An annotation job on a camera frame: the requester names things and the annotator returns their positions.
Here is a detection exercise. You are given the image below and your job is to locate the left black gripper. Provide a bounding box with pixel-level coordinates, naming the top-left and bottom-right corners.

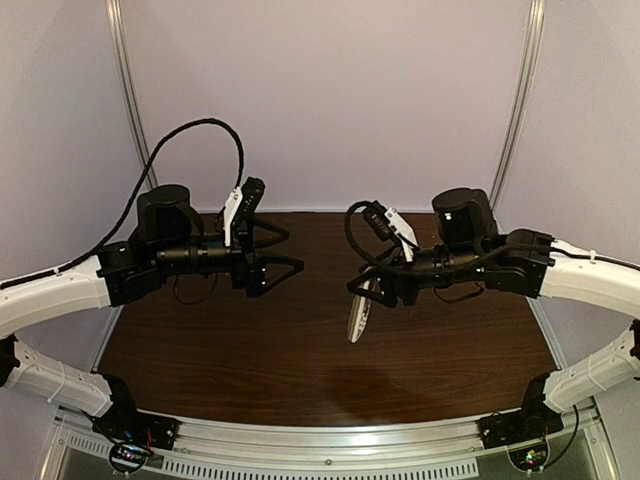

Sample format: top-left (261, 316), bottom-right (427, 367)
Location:
top-left (153, 217), bottom-right (303, 298)

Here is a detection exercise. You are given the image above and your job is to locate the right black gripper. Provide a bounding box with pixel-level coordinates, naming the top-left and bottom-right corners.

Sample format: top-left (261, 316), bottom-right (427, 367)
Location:
top-left (348, 242), bottom-right (487, 309)

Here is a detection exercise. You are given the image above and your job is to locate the white remote control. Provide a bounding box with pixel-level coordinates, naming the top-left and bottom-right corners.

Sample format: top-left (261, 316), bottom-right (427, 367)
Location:
top-left (347, 295), bottom-right (372, 343)

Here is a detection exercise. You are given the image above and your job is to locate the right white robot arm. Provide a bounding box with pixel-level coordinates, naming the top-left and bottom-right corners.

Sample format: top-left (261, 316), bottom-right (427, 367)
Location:
top-left (344, 187), bottom-right (639, 442)

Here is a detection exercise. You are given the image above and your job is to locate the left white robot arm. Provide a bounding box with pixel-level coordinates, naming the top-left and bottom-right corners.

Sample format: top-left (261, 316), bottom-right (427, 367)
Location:
top-left (1, 178), bottom-right (304, 444)

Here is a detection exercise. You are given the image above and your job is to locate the right black cable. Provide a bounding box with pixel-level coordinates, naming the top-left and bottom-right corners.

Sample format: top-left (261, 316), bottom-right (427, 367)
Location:
top-left (344, 199), bottom-right (640, 276)

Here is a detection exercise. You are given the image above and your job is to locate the black cable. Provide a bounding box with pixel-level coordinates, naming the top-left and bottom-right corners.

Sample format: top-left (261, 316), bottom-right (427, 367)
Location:
top-left (0, 118), bottom-right (247, 291)
top-left (344, 199), bottom-right (640, 276)

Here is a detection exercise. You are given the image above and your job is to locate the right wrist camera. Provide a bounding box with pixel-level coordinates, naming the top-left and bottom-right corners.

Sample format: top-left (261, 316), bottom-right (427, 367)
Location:
top-left (362, 201), bottom-right (419, 263)

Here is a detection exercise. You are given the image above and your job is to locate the left black cable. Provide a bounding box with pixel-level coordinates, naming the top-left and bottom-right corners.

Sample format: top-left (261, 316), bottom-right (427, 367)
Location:
top-left (0, 118), bottom-right (247, 291)

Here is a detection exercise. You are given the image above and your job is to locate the left aluminium corner post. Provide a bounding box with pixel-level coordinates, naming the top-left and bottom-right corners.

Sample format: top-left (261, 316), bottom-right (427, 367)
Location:
top-left (105, 0), bottom-right (159, 195)

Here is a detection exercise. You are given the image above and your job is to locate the aluminium corner post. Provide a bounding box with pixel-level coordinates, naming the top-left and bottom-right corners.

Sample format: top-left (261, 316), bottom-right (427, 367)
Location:
top-left (489, 0), bottom-right (546, 211)
top-left (105, 0), bottom-right (159, 195)

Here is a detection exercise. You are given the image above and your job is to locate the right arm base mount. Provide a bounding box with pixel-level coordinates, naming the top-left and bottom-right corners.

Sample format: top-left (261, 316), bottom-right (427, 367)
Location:
top-left (476, 407), bottom-right (564, 449)

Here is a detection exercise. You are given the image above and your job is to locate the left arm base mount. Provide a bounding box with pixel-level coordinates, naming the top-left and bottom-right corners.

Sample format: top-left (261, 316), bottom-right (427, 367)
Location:
top-left (89, 411), bottom-right (180, 451)

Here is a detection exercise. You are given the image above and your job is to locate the white slotted cable duct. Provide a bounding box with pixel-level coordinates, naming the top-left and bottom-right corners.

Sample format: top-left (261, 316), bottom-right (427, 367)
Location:
top-left (57, 434), bottom-right (480, 479)

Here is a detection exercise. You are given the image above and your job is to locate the aluminium front rail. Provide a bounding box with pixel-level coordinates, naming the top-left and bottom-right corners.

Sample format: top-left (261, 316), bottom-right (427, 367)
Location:
top-left (47, 403), bottom-right (611, 473)

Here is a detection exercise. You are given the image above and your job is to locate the right aluminium corner post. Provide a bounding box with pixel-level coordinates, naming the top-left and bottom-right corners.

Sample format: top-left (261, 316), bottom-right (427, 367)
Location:
top-left (489, 0), bottom-right (546, 211)

